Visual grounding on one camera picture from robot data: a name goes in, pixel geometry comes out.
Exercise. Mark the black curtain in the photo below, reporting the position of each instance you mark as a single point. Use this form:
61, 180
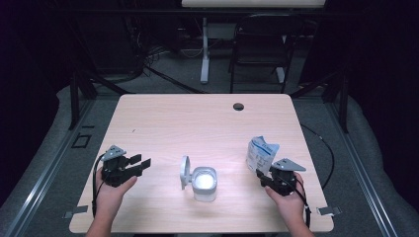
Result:
385, 82
26, 82

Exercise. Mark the black metal frame stand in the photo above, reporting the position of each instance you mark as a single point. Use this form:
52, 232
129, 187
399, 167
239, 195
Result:
74, 98
344, 105

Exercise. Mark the clear jar with grey lid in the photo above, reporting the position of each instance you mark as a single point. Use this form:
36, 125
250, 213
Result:
185, 173

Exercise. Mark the black folding chair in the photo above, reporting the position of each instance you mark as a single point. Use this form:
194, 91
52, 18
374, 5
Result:
263, 52

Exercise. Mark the aluminium floor rail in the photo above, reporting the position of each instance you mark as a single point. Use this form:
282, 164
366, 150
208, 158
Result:
359, 171
49, 171

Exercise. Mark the person's right hand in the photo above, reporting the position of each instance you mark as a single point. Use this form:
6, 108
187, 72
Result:
293, 207

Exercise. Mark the grey table bracket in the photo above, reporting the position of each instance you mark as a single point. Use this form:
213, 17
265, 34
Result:
329, 211
77, 210

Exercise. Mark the black floor socket frame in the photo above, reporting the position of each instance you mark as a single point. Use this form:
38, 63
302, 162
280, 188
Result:
73, 144

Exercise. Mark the white desk leg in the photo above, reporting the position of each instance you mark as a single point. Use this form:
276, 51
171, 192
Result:
205, 59
280, 75

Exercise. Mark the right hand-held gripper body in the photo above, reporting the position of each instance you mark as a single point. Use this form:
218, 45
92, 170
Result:
283, 182

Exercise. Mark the person's left hand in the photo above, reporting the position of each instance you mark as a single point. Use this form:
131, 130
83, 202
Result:
110, 197

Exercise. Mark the white stand-up pouch bag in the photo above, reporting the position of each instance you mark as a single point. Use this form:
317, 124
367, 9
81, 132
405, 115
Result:
260, 154

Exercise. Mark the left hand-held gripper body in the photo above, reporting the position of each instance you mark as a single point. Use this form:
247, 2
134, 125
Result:
117, 171

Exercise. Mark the white powder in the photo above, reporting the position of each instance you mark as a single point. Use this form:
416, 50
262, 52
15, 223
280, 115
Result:
205, 181

